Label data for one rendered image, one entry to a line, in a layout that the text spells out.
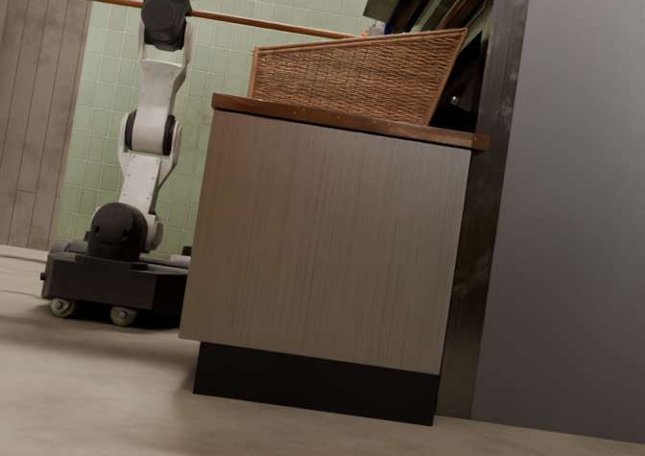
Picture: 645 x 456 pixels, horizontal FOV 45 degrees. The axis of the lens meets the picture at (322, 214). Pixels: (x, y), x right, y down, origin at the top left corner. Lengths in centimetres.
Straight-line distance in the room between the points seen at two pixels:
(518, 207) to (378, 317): 40
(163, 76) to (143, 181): 37
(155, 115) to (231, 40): 192
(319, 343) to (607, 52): 88
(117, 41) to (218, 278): 322
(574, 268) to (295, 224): 62
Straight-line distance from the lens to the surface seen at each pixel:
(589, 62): 181
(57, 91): 597
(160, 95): 272
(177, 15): 259
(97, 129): 456
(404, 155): 154
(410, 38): 180
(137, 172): 267
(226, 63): 453
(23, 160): 597
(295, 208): 151
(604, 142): 179
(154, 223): 248
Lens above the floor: 31
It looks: 3 degrees up
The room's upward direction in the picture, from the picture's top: 9 degrees clockwise
